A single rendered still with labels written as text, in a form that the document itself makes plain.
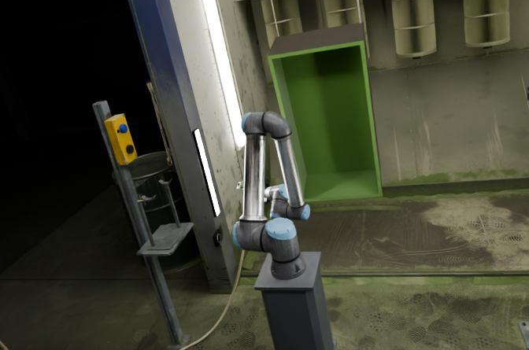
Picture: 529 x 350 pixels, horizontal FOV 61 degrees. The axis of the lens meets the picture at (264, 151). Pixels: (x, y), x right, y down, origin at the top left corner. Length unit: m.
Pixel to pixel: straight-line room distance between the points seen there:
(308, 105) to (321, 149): 0.41
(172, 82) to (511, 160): 2.88
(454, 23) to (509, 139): 1.12
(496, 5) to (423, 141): 1.24
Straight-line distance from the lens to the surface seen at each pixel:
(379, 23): 4.38
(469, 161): 4.25
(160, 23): 2.79
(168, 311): 3.03
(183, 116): 2.87
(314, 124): 3.46
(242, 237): 2.36
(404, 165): 4.22
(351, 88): 3.30
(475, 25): 4.09
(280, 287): 2.32
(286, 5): 4.10
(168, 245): 2.63
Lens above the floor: 2.03
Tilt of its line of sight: 20 degrees down
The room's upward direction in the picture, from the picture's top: 12 degrees counter-clockwise
